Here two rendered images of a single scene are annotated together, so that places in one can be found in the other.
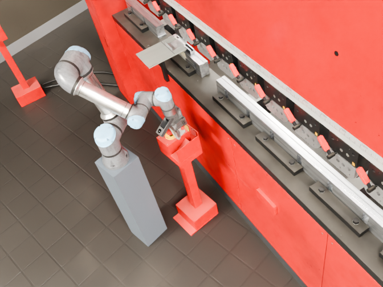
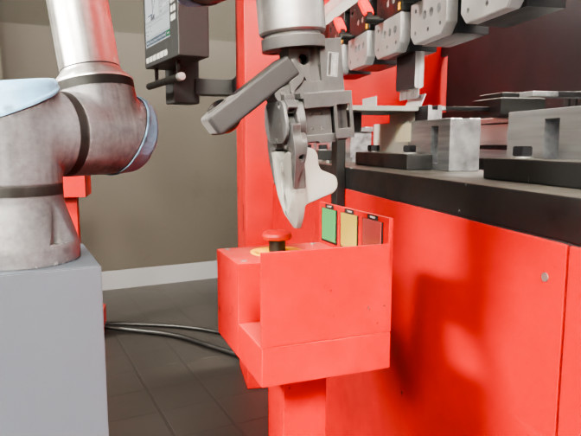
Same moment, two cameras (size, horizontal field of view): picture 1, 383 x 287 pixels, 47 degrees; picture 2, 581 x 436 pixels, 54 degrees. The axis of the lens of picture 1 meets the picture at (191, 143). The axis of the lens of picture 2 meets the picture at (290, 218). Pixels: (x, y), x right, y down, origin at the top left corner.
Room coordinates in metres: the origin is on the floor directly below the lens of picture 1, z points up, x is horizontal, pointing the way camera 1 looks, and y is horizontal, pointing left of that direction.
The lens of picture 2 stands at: (1.00, -0.03, 0.92)
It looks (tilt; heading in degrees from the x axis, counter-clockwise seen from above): 7 degrees down; 9
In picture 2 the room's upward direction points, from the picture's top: straight up
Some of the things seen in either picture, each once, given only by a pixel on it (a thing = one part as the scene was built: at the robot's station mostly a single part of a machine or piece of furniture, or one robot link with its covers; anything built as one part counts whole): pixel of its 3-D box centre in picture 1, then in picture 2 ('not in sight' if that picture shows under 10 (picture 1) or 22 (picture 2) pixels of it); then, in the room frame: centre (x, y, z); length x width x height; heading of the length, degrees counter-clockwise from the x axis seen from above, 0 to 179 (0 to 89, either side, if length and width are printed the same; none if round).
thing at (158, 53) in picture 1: (161, 52); (343, 110); (2.24, 0.04, 1.00); 0.26 x 0.18 x 0.01; 111
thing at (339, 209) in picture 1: (337, 207); not in sight; (0.96, -0.54, 0.89); 0.30 x 0.05 x 0.03; 21
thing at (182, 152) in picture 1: (178, 141); (296, 280); (1.71, 0.07, 0.75); 0.20 x 0.16 x 0.18; 29
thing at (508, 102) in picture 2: not in sight; (477, 105); (2.34, -0.25, 1.01); 0.26 x 0.12 x 0.05; 111
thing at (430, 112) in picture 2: (184, 44); (413, 115); (2.27, -0.11, 0.98); 0.20 x 0.03 x 0.03; 21
